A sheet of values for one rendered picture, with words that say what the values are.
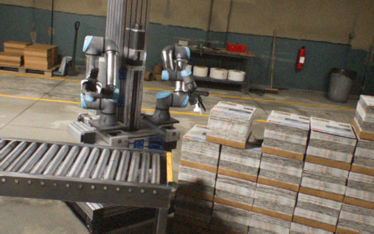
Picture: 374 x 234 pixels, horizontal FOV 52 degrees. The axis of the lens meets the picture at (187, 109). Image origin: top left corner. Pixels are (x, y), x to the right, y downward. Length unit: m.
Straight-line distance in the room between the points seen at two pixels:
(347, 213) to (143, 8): 2.10
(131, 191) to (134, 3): 1.54
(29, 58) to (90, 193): 6.71
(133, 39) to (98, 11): 6.33
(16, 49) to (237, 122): 7.04
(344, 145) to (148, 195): 1.33
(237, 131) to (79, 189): 1.16
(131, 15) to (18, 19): 6.87
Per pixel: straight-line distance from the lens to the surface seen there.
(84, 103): 2.91
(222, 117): 2.71
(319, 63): 10.08
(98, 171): 2.25
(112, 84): 2.67
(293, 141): 2.72
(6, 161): 2.40
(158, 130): 3.20
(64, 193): 2.18
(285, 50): 9.75
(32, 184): 2.20
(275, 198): 2.86
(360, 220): 2.93
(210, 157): 2.83
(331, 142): 2.72
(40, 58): 8.61
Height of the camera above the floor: 1.74
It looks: 15 degrees down
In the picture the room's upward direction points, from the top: 7 degrees clockwise
